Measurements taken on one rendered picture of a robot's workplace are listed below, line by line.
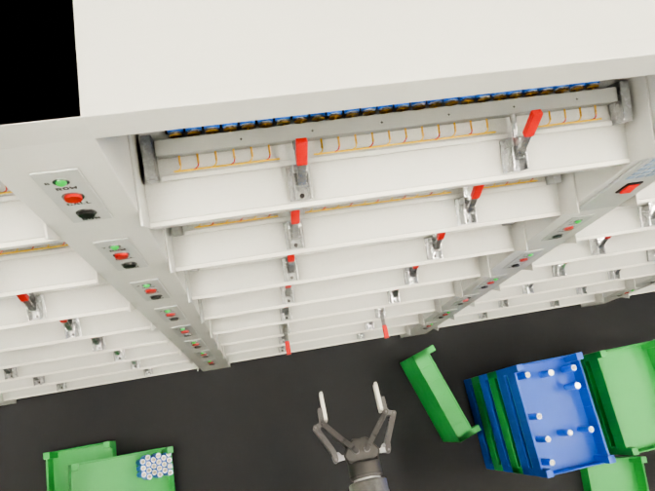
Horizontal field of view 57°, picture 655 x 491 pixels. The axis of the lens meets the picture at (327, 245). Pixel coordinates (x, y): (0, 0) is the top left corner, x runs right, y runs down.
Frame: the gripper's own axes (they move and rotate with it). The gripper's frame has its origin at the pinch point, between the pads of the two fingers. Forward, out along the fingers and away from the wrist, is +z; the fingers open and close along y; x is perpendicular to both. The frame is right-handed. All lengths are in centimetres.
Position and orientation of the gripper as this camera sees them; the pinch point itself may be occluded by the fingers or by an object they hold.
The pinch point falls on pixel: (348, 393)
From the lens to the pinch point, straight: 151.4
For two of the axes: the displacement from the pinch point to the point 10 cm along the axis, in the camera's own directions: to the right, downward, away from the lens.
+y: 9.8, -1.4, 1.4
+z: -1.9, -8.6, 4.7
